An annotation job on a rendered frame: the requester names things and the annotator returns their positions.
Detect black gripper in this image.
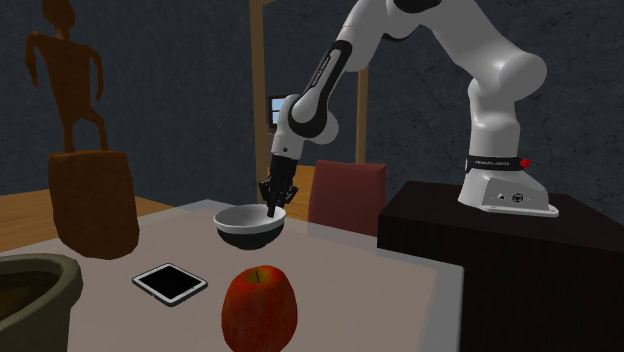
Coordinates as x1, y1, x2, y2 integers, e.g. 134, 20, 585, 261
258, 154, 300, 219

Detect white and black bowl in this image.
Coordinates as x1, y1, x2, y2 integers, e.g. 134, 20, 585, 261
212, 203, 288, 252

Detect dark red chair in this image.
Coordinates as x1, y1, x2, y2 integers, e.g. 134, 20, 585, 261
307, 159, 388, 239

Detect small framed window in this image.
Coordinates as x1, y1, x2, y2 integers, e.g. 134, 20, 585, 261
266, 94, 289, 133

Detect red apple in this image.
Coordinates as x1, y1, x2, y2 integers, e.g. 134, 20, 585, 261
220, 264, 299, 352

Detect pale table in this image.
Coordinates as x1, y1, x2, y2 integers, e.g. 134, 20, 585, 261
0, 198, 466, 352

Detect white tablet with black screen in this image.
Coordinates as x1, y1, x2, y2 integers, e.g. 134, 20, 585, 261
130, 262, 210, 308

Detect brown wooden figure statue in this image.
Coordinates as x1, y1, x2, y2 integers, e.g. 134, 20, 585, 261
24, 0, 142, 261

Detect dark robot stand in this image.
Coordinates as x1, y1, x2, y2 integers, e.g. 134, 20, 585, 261
377, 180, 624, 352

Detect olive green pot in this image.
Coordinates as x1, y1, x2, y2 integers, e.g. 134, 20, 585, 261
0, 252, 85, 352

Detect wooden door frame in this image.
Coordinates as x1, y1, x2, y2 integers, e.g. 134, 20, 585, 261
248, 0, 370, 192

